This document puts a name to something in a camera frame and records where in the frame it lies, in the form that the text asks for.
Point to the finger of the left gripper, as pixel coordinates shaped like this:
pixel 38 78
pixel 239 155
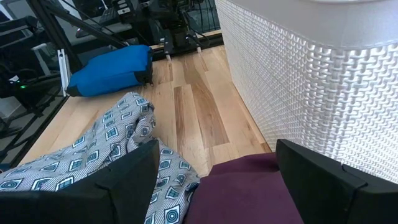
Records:
pixel 193 39
pixel 168 43

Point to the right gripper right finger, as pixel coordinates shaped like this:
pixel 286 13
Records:
pixel 326 199

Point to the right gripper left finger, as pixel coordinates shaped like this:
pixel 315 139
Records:
pixel 118 199

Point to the grey patterned hospital gown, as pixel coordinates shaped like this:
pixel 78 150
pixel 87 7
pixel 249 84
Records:
pixel 118 130

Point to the purple cloth garment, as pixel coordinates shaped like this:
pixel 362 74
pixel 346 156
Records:
pixel 242 193

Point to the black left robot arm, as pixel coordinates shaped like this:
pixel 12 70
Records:
pixel 140 18

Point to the white plastic woven basket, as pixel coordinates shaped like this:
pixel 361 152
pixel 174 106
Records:
pixel 311 93

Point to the blue zipper pouch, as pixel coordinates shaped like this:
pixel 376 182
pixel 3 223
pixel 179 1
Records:
pixel 109 70

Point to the black device green light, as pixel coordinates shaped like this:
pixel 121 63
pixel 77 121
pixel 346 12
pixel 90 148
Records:
pixel 31 90

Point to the silver metal bracket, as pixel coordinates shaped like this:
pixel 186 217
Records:
pixel 63 74

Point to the black metal table frame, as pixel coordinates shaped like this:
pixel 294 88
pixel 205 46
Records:
pixel 53 34

